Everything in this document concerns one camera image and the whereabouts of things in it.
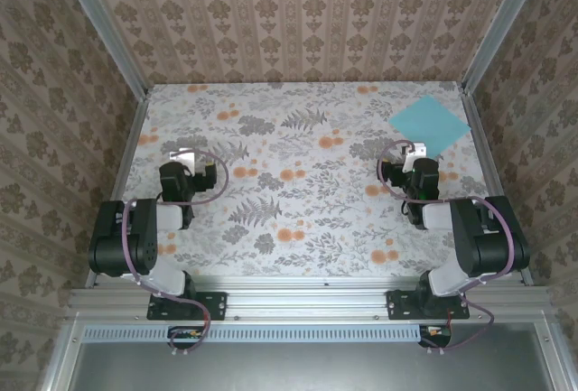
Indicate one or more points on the light blue cloth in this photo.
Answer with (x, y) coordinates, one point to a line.
(429, 124)

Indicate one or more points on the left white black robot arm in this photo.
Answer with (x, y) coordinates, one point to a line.
(144, 237)

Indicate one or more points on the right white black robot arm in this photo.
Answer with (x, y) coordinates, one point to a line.
(492, 246)

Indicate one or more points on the grey metal sheet panel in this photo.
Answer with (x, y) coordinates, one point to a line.
(293, 368)

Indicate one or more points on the floral table mat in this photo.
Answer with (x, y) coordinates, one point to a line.
(293, 106)

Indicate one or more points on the small black circuit board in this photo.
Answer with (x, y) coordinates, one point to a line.
(185, 334)
(433, 332)

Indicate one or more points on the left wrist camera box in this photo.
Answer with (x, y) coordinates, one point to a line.
(182, 158)

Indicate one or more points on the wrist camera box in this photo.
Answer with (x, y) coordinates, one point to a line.
(182, 158)
(415, 149)

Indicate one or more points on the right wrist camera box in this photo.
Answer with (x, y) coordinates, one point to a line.
(415, 149)

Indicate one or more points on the aluminium side rail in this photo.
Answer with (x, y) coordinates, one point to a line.
(487, 161)
(118, 183)

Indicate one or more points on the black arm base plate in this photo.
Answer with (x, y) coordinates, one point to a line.
(216, 304)
(399, 307)

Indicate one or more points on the wide aluminium frame rail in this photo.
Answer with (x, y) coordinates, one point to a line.
(307, 300)

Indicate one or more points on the aluminium corner post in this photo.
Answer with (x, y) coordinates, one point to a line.
(501, 25)
(104, 25)

